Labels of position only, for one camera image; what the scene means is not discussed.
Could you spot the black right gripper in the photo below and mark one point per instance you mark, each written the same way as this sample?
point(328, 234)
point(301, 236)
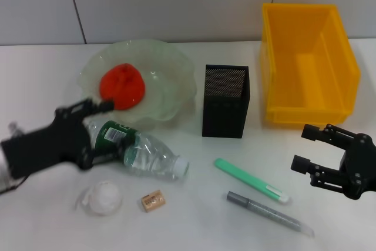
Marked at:
point(361, 168)

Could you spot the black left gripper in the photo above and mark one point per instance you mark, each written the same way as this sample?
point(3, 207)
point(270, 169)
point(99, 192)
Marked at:
point(50, 145)

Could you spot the orange fruit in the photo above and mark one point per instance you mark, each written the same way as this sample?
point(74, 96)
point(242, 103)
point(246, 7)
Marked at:
point(122, 86)

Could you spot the clear green-label water bottle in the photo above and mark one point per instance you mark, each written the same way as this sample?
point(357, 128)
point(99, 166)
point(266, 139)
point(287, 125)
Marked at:
point(147, 154)

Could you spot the white paper ball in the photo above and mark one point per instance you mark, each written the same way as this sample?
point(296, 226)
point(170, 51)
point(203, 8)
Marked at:
point(104, 199)

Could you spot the mint green pen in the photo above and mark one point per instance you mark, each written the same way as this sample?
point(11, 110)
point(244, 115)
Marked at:
point(246, 179)

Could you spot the silver marker pen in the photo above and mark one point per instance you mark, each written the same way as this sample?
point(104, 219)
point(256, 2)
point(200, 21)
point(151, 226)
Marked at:
point(264, 210)

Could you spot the green glass fruit plate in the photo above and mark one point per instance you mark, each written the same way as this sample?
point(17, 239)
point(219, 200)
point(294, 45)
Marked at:
point(167, 86)

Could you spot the small beige eraser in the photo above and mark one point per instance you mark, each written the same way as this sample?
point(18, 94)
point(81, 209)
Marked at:
point(153, 203)

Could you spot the black mesh pen holder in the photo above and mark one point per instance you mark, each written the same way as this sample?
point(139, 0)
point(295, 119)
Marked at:
point(224, 115)

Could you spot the yellow plastic bin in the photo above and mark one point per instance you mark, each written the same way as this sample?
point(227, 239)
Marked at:
point(308, 86)

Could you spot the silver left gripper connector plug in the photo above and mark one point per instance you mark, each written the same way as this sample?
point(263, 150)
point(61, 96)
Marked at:
point(14, 128)

